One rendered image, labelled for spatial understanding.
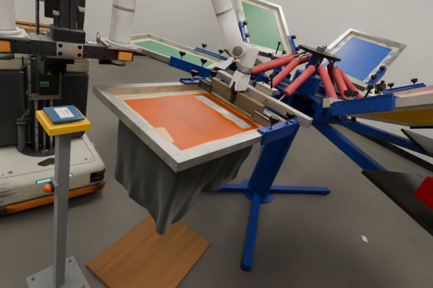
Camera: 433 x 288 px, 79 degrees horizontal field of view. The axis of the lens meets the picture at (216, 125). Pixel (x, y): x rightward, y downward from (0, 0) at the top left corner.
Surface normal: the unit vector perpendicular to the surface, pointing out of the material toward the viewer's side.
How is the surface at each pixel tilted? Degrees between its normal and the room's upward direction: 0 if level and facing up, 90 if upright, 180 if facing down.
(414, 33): 90
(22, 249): 0
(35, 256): 0
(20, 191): 90
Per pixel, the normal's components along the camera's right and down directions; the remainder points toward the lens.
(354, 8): -0.66, 0.15
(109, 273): 0.28, -0.86
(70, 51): 0.62, 0.50
